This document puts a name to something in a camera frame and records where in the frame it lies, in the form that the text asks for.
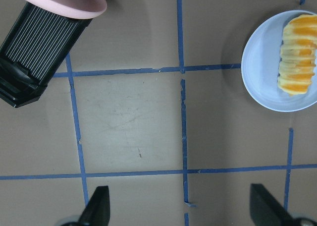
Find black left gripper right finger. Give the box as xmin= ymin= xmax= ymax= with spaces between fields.
xmin=250 ymin=183 xmax=317 ymax=226

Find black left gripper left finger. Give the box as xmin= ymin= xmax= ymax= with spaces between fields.
xmin=60 ymin=186 xmax=110 ymax=226

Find light blue plate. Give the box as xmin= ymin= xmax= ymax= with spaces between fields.
xmin=241 ymin=10 xmax=317 ymax=112

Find bread roll croissant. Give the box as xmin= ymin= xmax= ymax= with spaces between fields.
xmin=277 ymin=14 xmax=317 ymax=96

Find pink plate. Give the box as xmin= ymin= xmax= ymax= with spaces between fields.
xmin=25 ymin=0 xmax=107 ymax=19

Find black dish rack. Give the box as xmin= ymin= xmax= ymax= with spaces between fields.
xmin=0 ymin=1 xmax=93 ymax=108

